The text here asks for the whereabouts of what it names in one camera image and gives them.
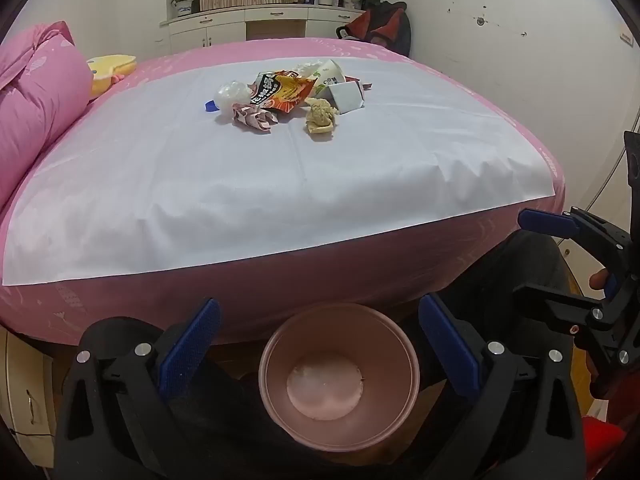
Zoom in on cream bedside cabinet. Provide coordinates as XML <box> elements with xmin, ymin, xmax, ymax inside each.
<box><xmin>0</xmin><ymin>330</ymin><xmax>66</xmax><ymax>461</ymax></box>

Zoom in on beige crumpled paper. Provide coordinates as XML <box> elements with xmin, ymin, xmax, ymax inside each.
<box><xmin>305</xmin><ymin>97</ymin><xmax>340</xmax><ymax>137</ymax></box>

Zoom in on clear crumpled plastic bag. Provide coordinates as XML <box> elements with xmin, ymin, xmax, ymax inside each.
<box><xmin>216</xmin><ymin>80</ymin><xmax>253</xmax><ymax>111</ymax></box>

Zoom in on pink quilt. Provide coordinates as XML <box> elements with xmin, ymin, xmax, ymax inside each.
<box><xmin>0</xmin><ymin>21</ymin><xmax>96</xmax><ymax>211</ymax></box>

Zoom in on person's dark trousers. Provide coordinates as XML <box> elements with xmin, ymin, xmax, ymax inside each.
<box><xmin>80</xmin><ymin>232</ymin><xmax>576</xmax><ymax>480</ymax></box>

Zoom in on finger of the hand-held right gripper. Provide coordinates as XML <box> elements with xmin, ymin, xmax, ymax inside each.
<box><xmin>516</xmin><ymin>206</ymin><xmax>633</xmax><ymax>282</ymax></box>
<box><xmin>511</xmin><ymin>281</ymin><xmax>618</xmax><ymax>334</ymax></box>

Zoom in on pink plastic bowl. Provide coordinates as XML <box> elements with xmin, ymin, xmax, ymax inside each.
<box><xmin>259</xmin><ymin>302</ymin><xmax>420</xmax><ymax>453</ymax></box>

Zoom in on white cloth sheet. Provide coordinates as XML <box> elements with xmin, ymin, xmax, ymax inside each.
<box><xmin>2</xmin><ymin>57</ymin><xmax>558</xmax><ymax>288</ymax></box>

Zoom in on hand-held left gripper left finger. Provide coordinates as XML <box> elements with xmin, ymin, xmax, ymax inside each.
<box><xmin>54</xmin><ymin>297</ymin><xmax>223</xmax><ymax>480</ymax></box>

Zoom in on red white patterned wrapper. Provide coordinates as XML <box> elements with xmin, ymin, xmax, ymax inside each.
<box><xmin>232</xmin><ymin>102</ymin><xmax>280</xmax><ymax>134</ymax></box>

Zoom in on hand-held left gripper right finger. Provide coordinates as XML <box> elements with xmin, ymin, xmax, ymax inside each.
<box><xmin>417</xmin><ymin>292</ymin><xmax>587</xmax><ymax>480</ymax></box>

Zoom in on yellow plush pillow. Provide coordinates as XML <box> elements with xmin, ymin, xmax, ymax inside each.
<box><xmin>86</xmin><ymin>54</ymin><xmax>140</xmax><ymax>100</ymax></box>

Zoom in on white paper box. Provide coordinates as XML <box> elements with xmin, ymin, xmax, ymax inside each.
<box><xmin>325</xmin><ymin>81</ymin><xmax>364</xmax><ymax>114</ymax></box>

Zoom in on green white carton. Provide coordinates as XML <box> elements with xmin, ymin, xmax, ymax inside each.
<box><xmin>312</xmin><ymin>59</ymin><xmax>347</xmax><ymax>96</ymax></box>

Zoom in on cream long cabinet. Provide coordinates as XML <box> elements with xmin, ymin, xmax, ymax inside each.
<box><xmin>160</xmin><ymin>6</ymin><xmax>368</xmax><ymax>54</ymax></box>

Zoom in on pink bed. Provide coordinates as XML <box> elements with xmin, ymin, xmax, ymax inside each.
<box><xmin>0</xmin><ymin>35</ymin><xmax>568</xmax><ymax>347</ymax></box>

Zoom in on orange black snack bag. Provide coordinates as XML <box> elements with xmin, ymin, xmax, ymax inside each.
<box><xmin>248</xmin><ymin>71</ymin><xmax>318</xmax><ymax>113</ymax></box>

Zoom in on black red backpack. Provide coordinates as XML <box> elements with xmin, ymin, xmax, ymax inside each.
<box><xmin>336</xmin><ymin>1</ymin><xmax>412</xmax><ymax>58</ymax></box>

